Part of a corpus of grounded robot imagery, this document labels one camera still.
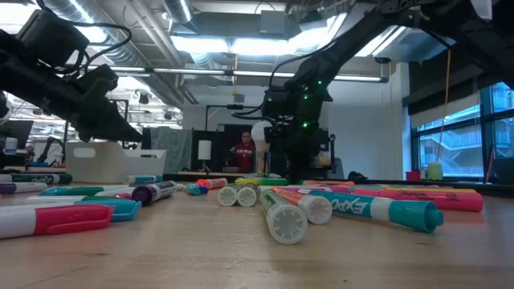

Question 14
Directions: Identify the large window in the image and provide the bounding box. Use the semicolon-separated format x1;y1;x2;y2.
409;82;514;180

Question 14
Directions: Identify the white plastic bin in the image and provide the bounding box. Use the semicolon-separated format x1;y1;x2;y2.
65;140;168;185

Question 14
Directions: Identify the teal Expo marker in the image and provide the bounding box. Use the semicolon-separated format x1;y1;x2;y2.
307;188;445;234
122;174;164;185

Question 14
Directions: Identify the person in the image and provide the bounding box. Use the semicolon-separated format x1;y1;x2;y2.
228;131;258;174

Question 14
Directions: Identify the white bulb silver base lamp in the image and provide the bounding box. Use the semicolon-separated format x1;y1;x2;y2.
251;120;275;178

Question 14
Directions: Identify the grey curtain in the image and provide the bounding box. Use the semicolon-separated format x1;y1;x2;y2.
149;126;194;174

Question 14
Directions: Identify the black partition panel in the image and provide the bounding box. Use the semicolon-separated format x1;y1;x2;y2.
190;123;334;177

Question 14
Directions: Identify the pink highlighter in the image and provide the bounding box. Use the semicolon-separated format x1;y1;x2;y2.
377;188;485;214

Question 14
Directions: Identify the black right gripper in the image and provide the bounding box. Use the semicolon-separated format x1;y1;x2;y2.
263;82;333;182

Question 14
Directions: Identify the black left camera cable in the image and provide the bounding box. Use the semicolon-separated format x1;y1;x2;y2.
59;22;133;77

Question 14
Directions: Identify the yellow green container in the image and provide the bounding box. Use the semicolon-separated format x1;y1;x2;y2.
426;161;443;181

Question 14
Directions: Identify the white box on stand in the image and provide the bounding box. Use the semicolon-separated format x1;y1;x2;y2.
197;139;213;173

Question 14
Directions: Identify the green highlighter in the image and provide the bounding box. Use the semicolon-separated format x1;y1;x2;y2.
259;177;291;187

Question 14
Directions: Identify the dark green Expo marker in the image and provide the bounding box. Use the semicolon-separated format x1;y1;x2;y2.
0;173;74;185

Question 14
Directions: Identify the long ceiling light strip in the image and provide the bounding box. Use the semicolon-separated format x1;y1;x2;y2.
108;67;389;83

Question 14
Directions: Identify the purple cap mini marker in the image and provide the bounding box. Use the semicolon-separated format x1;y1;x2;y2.
0;182;49;195

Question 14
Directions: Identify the orange Expo marker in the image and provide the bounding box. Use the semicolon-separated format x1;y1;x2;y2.
196;177;229;191
271;185;333;225

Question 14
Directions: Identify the black monitor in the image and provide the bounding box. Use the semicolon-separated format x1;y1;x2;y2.
0;119;35;140

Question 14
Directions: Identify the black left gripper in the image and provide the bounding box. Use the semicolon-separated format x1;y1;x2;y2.
23;51;143;143

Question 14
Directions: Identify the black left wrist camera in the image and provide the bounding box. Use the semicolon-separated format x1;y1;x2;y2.
16;8;90;68

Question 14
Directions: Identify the yellow hanging cord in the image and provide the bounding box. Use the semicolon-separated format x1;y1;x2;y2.
436;48;453;164

